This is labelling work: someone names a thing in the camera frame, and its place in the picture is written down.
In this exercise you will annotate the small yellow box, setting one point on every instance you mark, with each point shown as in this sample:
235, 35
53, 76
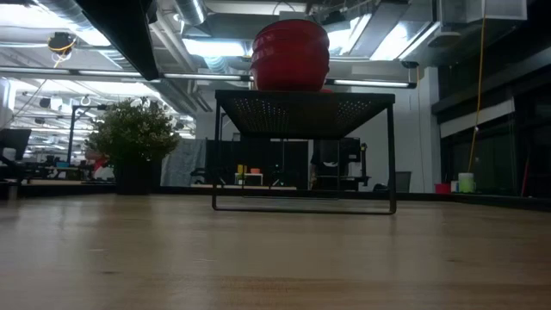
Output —
241, 169

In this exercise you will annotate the black partition panel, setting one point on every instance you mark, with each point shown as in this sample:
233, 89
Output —
284, 163

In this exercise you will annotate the silver spiral ventilation duct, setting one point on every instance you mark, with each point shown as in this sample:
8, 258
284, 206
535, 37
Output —
109, 55

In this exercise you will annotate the small orange box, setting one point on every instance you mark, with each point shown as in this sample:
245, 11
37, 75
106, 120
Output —
255, 171

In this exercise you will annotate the long LED light bar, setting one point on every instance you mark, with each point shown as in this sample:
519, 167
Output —
202, 76

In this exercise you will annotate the large silver ductwork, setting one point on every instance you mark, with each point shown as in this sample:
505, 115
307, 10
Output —
387, 30

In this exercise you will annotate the green and white cup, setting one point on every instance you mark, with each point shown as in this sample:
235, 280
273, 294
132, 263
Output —
466, 183

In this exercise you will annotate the small round silver duct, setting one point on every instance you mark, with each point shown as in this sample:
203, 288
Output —
191, 10

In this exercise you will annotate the large black monitor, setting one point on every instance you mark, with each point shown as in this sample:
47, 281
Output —
15, 140

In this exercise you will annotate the black perforated metal rack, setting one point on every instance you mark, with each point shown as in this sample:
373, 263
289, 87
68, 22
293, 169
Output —
301, 112

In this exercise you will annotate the black aluminium table frame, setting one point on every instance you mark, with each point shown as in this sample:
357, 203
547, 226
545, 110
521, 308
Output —
473, 199

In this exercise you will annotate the grey cloth cover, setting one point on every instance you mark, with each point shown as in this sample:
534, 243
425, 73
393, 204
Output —
185, 161

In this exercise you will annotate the black metal stand frame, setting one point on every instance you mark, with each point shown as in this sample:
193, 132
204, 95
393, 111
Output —
72, 129

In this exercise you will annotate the small black monitor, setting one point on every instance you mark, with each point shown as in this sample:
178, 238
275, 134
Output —
353, 148

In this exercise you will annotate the small red box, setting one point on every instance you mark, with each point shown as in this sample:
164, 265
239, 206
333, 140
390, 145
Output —
442, 188

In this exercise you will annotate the round black ceiling device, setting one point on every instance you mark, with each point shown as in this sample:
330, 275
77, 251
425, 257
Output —
60, 41

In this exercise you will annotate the green potted plant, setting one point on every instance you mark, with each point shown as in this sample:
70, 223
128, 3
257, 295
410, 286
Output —
133, 129

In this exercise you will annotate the person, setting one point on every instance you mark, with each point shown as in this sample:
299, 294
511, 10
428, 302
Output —
329, 159

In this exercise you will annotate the small white table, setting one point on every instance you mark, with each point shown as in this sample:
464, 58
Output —
251, 177

